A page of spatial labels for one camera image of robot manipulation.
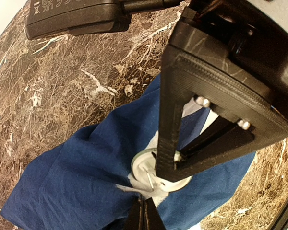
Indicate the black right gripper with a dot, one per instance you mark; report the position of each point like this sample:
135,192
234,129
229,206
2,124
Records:
239,39

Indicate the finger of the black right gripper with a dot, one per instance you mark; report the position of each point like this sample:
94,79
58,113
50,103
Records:
214,146
184,76

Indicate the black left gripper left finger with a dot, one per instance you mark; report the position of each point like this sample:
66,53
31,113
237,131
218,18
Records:
134,221

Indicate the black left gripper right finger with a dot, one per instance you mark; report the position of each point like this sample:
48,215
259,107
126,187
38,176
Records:
152,219

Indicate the blue printed t-shirt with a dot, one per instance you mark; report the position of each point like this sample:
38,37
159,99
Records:
74,186

